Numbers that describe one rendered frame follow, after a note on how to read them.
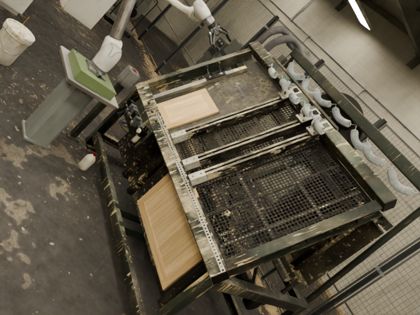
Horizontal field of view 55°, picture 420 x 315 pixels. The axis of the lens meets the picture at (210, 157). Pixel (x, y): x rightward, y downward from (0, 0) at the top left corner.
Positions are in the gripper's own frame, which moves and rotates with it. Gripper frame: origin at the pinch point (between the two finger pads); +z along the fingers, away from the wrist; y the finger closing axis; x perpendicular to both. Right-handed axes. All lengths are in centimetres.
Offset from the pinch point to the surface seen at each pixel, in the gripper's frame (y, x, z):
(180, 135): 75, -8, 39
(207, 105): 32, -29, 36
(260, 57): -44, -37, 32
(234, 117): 29, 1, 54
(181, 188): 107, 28, 64
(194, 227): 121, 55, 83
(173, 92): 43, -56, 10
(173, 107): 55, -45, 20
